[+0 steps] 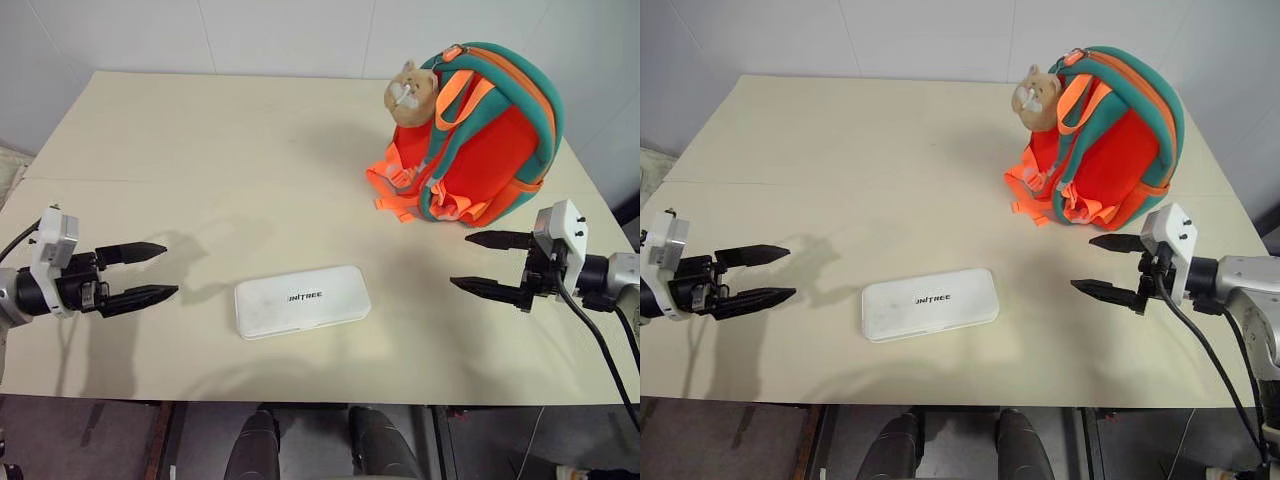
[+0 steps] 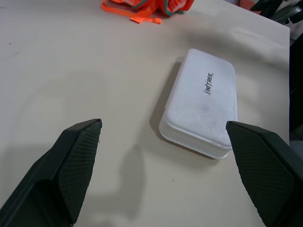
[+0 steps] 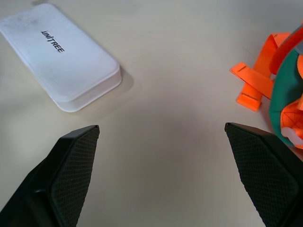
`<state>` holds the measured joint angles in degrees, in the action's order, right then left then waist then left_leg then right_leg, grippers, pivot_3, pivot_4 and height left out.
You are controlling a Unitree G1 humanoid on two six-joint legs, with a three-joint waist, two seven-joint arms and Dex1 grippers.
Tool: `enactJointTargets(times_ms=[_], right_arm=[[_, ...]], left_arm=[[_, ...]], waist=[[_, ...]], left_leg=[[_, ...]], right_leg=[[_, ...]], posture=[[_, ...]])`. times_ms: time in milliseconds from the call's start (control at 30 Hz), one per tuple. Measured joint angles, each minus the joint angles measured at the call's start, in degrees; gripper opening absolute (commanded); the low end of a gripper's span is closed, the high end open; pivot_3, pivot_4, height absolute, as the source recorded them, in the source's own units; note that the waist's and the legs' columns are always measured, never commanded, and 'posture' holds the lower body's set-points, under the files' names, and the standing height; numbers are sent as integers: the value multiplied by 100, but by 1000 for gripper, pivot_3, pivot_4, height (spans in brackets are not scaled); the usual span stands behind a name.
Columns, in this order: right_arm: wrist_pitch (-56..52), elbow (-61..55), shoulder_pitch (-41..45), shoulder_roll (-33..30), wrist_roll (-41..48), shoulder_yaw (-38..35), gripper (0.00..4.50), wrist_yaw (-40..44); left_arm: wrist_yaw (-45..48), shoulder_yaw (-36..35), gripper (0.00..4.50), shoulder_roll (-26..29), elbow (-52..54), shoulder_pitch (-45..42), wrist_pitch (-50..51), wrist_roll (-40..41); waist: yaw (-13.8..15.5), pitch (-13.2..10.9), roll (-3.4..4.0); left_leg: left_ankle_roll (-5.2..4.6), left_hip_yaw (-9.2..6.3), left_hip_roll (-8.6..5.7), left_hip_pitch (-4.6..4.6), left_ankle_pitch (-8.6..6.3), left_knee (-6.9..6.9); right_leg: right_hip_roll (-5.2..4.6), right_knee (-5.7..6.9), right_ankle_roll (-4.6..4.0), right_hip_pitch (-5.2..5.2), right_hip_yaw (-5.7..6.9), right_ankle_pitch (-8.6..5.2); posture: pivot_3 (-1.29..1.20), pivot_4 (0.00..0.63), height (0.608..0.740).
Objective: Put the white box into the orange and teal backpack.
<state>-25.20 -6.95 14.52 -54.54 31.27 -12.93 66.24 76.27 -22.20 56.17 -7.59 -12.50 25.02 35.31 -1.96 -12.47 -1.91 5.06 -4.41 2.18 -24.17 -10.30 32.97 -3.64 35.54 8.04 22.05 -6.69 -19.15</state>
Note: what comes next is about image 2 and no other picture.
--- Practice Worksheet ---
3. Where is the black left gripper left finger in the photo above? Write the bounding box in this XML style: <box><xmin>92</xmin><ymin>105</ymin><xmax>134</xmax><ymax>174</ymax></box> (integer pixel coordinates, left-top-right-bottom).
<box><xmin>0</xmin><ymin>118</ymin><xmax>103</xmax><ymax>227</ymax></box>

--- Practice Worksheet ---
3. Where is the orange fabric with straps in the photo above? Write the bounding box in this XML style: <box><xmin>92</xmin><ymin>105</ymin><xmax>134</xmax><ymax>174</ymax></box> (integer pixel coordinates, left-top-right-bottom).
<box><xmin>101</xmin><ymin>0</ymin><xmax>195</xmax><ymax>25</ymax></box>

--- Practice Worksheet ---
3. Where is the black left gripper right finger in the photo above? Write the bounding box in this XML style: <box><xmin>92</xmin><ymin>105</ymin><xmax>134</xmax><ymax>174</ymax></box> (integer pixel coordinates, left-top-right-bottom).
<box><xmin>226</xmin><ymin>120</ymin><xmax>303</xmax><ymax>227</ymax></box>

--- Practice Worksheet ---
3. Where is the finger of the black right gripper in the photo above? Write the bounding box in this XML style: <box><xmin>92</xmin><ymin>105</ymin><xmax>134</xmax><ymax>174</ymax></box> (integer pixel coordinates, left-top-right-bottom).
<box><xmin>250</xmin><ymin>0</ymin><xmax>303</xmax><ymax>25</ymax></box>

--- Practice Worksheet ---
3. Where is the white plastic case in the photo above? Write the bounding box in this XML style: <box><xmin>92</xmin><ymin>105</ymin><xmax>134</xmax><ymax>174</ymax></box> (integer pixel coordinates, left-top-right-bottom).
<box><xmin>158</xmin><ymin>48</ymin><xmax>238</xmax><ymax>160</ymax></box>

